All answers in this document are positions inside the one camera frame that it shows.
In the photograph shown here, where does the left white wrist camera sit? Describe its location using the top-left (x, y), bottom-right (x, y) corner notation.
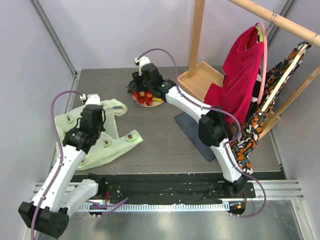
top-left (79, 94), bottom-right (101, 106)

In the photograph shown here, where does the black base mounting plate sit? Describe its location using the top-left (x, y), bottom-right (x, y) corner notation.
top-left (94, 173), bottom-right (256, 205)

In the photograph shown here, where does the yellow banana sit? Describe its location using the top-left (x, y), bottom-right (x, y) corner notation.
top-left (152, 97), bottom-right (163, 102)

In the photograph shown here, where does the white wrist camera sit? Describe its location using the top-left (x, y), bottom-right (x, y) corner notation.
top-left (134, 56), bottom-right (151, 76)
top-left (79, 94), bottom-right (101, 106)

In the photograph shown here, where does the red strawberries cluster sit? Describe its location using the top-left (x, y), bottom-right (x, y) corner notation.
top-left (132, 91), bottom-right (154, 99)

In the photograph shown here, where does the white slotted cable duct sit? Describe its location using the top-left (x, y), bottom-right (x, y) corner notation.
top-left (76, 201), bottom-right (230, 214)

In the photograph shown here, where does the green avocado print plastic bag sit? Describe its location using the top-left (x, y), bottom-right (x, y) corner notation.
top-left (54, 98), bottom-right (143, 171)

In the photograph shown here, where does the aluminium corner frame profile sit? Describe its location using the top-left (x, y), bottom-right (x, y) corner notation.
top-left (29, 0), bottom-right (78, 78)

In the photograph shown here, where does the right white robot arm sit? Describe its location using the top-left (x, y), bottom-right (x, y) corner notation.
top-left (132, 58), bottom-right (247, 198)

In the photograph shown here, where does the red shirt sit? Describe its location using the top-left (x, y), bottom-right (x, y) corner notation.
top-left (204, 26), bottom-right (264, 123)

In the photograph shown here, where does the pink plastic hanger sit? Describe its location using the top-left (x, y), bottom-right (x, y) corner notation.
top-left (256, 21), bottom-right (268, 104)

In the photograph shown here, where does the wooden hanger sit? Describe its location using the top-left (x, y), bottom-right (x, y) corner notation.
top-left (261, 43), bottom-right (310, 112)

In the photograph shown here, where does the wooden clothes rack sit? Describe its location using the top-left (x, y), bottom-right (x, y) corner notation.
top-left (177, 0), bottom-right (320, 138)

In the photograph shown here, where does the orange black patterned garment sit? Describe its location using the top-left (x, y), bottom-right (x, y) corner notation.
top-left (230, 41), bottom-right (307, 175)

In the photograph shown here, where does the round wooden fruit plate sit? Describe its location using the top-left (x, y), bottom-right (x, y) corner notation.
top-left (134, 96), bottom-right (164, 108)

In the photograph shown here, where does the dark blue grape bunch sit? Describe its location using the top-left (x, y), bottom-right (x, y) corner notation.
top-left (126, 80), bottom-right (137, 94)

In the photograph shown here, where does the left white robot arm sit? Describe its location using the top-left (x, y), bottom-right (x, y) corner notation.
top-left (18, 104), bottom-right (107, 239)

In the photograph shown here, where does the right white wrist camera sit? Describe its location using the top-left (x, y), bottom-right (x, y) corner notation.
top-left (134, 56), bottom-right (151, 76)

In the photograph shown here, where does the dark blue folded cloth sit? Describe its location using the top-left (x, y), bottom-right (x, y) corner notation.
top-left (174, 112), bottom-right (216, 162)

